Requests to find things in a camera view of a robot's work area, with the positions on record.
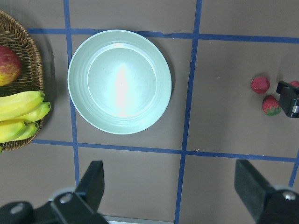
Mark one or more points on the red strawberry green leaves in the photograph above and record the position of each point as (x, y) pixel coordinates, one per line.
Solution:
(271, 106)

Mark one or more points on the light green plate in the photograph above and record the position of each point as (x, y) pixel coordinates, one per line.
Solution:
(119, 82)

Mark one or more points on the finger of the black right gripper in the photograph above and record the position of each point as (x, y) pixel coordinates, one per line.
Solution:
(289, 99)

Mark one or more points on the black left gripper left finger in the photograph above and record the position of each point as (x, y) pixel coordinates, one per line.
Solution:
(92, 185)

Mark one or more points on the yellow banana bunch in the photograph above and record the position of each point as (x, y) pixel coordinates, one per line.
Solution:
(21, 118)

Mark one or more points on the brown wicker basket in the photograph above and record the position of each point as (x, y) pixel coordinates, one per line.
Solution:
(14, 36)

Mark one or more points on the red strawberry without leaves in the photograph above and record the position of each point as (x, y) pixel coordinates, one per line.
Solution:
(260, 85)

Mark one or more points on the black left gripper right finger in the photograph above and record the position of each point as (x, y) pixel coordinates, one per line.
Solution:
(252, 188)

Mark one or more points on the red apple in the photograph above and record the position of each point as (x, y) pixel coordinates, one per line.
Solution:
(10, 66)

